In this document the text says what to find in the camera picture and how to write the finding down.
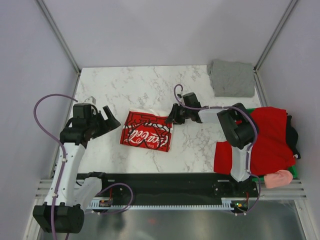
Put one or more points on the white red printed t shirt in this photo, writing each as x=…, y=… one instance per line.
x=147, y=129

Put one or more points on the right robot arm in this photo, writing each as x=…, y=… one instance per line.
x=239, y=128

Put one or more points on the aluminium frame post right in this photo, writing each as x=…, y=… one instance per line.
x=276, y=33

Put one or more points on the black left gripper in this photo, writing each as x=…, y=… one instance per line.
x=108, y=125

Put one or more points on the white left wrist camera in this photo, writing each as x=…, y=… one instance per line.
x=90, y=100

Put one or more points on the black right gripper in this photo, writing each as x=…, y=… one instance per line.
x=173, y=117

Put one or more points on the white slotted cable duct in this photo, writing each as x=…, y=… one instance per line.
x=98, y=204

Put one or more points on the green plastic bin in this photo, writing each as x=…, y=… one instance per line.
x=291, y=172

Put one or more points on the aluminium frame post left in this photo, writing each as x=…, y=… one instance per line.
x=57, y=33

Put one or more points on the aluminium frame post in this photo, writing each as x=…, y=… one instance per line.
x=57, y=33
x=276, y=33

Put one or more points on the black t shirt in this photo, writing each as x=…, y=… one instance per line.
x=291, y=137

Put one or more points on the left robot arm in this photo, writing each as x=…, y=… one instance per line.
x=63, y=210

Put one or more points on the pink t shirt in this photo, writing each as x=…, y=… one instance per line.
x=278, y=179

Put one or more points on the folded grey t shirt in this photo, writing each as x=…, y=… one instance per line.
x=231, y=79

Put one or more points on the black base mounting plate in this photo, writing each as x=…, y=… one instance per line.
x=171, y=188

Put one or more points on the aluminium front rail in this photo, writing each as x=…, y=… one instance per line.
x=293, y=191

